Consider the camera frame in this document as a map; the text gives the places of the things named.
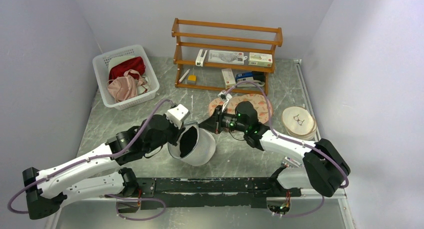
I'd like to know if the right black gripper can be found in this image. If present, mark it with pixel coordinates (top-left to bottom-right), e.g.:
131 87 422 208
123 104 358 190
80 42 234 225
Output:
198 105 248 135

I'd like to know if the white mesh laundry bag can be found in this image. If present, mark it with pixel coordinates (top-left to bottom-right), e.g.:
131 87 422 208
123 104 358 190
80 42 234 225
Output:
167 121 216 167

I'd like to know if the black bra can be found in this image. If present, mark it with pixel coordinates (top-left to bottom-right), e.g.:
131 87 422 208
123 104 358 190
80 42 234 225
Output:
179 126 198 158

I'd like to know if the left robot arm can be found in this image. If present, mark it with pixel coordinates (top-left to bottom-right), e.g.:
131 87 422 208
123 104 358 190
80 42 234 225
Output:
22 110 188 220

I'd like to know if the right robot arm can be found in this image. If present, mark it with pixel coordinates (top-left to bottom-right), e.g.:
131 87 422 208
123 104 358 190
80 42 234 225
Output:
199 101 351 198

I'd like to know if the pink floral laundry bag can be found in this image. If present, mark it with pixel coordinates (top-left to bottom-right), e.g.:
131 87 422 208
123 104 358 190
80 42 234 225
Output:
208 93 270 124

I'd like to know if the pink bra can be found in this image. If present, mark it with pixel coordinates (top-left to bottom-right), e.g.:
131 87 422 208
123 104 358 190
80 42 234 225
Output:
107 71 150 103

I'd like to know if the white plastic laundry basket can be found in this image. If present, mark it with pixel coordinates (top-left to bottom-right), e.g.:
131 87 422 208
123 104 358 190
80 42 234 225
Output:
92 44 160 110

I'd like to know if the yellow grey eraser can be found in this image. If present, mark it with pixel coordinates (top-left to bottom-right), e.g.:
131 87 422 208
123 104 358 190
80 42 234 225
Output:
186 74 197 85

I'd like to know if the white tall box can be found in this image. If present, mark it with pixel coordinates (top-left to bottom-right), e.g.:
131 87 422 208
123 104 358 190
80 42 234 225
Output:
221 68 236 89

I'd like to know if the white pen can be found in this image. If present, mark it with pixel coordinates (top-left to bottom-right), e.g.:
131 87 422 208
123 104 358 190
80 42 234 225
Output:
178 69 190 83

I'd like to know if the white stapler on shelf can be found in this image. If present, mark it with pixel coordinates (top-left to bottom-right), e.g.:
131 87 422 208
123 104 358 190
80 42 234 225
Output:
194 49 208 67

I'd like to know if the wooden shelf rack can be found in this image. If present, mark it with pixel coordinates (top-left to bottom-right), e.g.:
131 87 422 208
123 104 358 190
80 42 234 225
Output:
171 18 283 93

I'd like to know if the flat packaged item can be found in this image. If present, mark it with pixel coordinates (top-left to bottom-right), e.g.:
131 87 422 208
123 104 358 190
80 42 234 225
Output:
207 50 248 65

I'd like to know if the red garment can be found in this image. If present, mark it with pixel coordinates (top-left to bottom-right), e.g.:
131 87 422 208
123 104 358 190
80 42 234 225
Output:
108 55 146 80

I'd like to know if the green white box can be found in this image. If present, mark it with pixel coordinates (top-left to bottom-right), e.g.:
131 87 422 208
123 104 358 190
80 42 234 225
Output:
248 52 273 68

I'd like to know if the marker pen set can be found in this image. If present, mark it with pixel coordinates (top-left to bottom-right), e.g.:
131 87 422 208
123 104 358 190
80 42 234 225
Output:
282 156 304 168

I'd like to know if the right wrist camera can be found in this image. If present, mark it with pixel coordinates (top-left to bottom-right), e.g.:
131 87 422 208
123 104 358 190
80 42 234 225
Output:
218 90 233 113

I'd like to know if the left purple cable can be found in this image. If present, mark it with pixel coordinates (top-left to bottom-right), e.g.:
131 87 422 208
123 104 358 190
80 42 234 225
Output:
7 98 176 222

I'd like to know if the purple cable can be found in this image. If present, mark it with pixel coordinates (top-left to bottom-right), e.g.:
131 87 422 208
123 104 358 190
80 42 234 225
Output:
223 81 350 218
7 98 176 222

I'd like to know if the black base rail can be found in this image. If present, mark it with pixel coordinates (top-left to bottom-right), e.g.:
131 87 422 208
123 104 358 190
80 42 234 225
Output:
120 177 301 209

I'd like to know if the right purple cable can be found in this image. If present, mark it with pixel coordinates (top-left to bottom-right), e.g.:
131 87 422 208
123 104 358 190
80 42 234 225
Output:
223 81 350 218

